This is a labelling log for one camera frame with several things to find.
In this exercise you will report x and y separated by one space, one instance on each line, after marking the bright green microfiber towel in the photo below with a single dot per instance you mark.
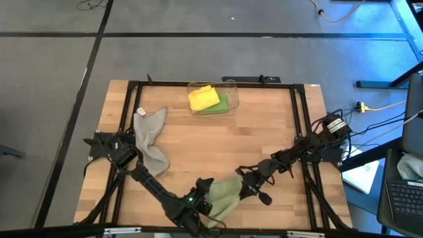
223 104

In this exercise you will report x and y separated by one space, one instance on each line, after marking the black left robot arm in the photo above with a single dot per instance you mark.
148 180

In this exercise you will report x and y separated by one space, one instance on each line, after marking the grey microfiber towel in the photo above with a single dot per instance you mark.
148 145

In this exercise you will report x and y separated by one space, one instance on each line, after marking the white box with green logo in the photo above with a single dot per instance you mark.
361 176

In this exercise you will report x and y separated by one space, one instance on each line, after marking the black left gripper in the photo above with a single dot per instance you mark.
196 205

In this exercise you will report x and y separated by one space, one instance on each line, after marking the grey open laptop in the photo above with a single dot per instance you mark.
404 201

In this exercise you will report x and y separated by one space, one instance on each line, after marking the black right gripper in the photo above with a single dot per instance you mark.
252 183

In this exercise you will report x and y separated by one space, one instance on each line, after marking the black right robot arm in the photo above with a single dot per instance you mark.
307 145

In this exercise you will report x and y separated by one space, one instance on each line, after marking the black desk foot bar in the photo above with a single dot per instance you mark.
373 84

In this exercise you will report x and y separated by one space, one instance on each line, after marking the black diagonal stand beam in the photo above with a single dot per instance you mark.
370 155

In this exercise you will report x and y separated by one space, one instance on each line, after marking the black aluminium table frame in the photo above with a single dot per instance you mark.
264 85

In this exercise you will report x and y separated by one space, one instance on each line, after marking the clear plastic bin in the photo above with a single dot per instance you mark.
234 99

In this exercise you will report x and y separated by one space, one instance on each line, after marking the silver metal bracket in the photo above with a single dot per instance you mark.
305 234
122 230

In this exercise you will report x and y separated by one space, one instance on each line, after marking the pale green microfiber towel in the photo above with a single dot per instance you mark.
224 196

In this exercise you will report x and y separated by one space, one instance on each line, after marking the black overhead crossbeam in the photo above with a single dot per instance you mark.
66 231

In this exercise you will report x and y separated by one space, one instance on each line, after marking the dark grey chair foot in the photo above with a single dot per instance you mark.
10 152

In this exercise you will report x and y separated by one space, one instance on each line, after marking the pale crumpled cloth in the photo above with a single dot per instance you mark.
411 167

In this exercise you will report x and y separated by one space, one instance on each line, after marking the yellow microfiber towel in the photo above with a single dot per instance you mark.
203 98

